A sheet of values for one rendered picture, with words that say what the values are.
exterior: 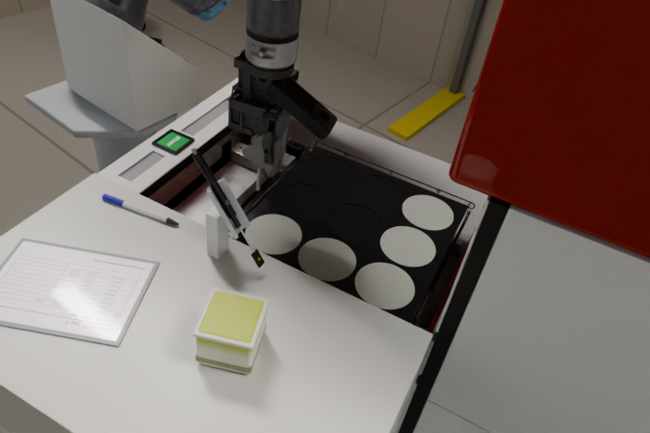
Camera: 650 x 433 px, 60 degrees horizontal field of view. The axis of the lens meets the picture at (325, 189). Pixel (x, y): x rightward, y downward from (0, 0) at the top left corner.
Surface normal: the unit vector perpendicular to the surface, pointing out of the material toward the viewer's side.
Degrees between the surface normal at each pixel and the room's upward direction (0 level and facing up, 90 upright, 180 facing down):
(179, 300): 0
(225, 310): 0
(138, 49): 90
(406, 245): 0
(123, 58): 90
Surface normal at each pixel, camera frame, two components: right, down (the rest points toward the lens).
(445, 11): -0.62, 0.45
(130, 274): 0.11, -0.76
